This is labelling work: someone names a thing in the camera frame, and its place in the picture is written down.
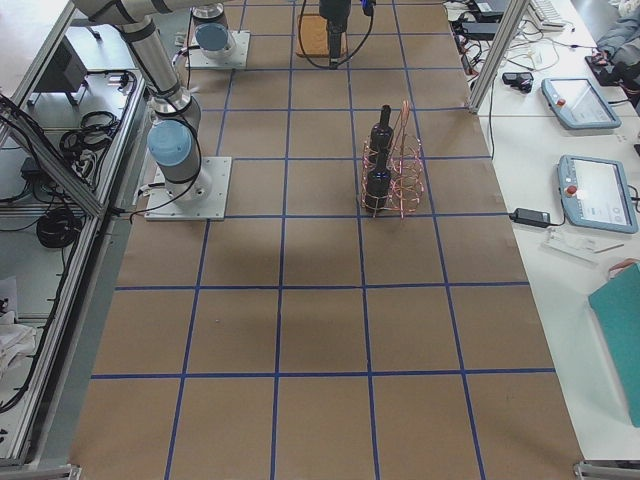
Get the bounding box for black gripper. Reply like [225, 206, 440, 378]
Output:
[319, 0, 351, 68]

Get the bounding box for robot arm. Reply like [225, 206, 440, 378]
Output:
[74, 1, 229, 202]
[187, 1, 351, 69]

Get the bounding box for wooden tray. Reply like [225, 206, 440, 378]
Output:
[295, 13, 330, 59]

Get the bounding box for dark wine bottle far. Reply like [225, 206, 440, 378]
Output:
[369, 104, 394, 153]

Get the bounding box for dark wine bottle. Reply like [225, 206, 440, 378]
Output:
[365, 147, 391, 213]
[369, 104, 394, 153]

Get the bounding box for dark wine bottle near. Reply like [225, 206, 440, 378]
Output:
[365, 147, 391, 213]

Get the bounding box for teach pendant far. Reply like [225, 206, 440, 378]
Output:
[540, 78, 621, 130]

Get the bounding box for teach pendant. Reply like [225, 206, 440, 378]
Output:
[540, 78, 621, 130]
[557, 155, 639, 234]

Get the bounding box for black power adapter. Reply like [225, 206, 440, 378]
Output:
[509, 208, 551, 228]

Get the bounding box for teach pendant near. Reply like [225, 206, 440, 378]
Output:
[557, 155, 639, 234]

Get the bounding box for clear acrylic holder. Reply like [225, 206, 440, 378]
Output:
[541, 228, 598, 264]

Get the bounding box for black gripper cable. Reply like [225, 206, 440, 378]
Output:
[298, 0, 376, 70]

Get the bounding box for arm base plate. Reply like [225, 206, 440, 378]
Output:
[144, 157, 233, 221]
[188, 29, 250, 70]

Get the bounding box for copper wire bottle basket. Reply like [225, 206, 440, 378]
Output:
[360, 100, 425, 218]

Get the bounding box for aluminium frame post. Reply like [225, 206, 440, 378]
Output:
[468, 0, 528, 114]

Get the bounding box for aluminium side frame rail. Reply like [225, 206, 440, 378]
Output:
[0, 0, 151, 466]

